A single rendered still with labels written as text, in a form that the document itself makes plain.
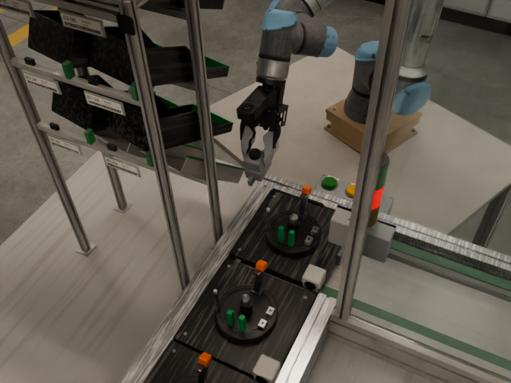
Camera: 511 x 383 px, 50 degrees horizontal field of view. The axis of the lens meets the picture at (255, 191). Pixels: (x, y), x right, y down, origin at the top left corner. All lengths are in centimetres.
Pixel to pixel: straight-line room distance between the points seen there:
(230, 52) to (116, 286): 259
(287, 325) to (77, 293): 56
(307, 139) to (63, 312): 91
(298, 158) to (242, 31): 241
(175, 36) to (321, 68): 208
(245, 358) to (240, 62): 275
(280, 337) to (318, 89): 107
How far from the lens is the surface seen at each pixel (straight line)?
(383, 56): 77
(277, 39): 127
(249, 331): 121
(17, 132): 349
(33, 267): 159
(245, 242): 137
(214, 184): 131
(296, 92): 201
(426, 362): 129
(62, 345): 143
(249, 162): 132
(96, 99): 105
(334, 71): 212
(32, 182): 313
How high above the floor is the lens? 205
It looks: 47 degrees down
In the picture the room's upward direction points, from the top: 2 degrees counter-clockwise
